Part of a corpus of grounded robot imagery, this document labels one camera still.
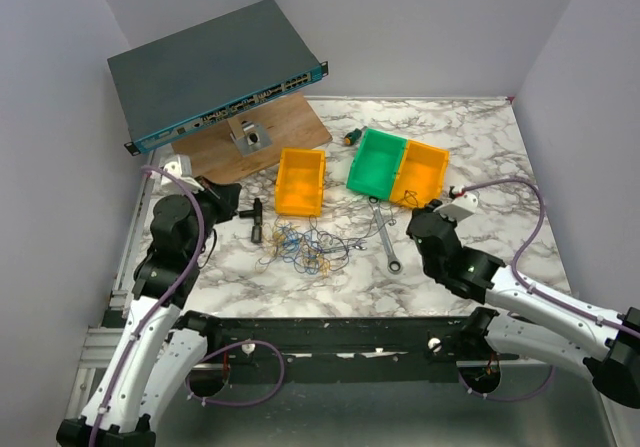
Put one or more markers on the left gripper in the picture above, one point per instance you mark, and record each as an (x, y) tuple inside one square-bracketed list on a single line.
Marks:
[(225, 196)]

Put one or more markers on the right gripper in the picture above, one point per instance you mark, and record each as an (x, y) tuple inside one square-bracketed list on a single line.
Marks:
[(432, 206)]

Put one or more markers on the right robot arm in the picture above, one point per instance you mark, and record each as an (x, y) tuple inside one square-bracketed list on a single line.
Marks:
[(523, 317)]

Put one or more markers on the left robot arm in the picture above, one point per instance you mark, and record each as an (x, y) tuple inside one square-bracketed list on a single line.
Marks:
[(158, 345)]

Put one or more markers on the black T-shaped socket tool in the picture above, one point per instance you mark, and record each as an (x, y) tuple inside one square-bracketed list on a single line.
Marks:
[(256, 214)]

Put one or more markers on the ratcheting combination wrench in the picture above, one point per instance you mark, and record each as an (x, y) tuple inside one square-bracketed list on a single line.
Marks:
[(394, 265)]

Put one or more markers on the right yellow plastic bin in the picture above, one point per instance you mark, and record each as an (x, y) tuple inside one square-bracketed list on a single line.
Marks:
[(420, 176)]

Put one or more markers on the yellow plastic bin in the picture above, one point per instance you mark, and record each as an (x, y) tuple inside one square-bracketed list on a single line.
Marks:
[(299, 187), (420, 176)]

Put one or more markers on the left yellow plastic bin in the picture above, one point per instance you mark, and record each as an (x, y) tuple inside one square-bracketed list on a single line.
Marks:
[(299, 187)]

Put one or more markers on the green plastic bin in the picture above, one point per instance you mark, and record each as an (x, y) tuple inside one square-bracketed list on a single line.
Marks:
[(376, 163)]

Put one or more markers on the plywood board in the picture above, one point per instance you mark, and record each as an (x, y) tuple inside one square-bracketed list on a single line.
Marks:
[(290, 121)]

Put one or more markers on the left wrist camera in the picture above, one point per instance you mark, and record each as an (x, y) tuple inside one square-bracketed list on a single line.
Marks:
[(179, 167)]

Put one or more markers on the metal bracket stand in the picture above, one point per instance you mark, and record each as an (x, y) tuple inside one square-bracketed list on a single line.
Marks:
[(248, 137)]

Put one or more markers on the grey network switch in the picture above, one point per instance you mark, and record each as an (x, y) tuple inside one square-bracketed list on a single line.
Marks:
[(200, 76)]

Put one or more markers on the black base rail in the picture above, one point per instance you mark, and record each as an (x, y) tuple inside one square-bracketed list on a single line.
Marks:
[(340, 350)]

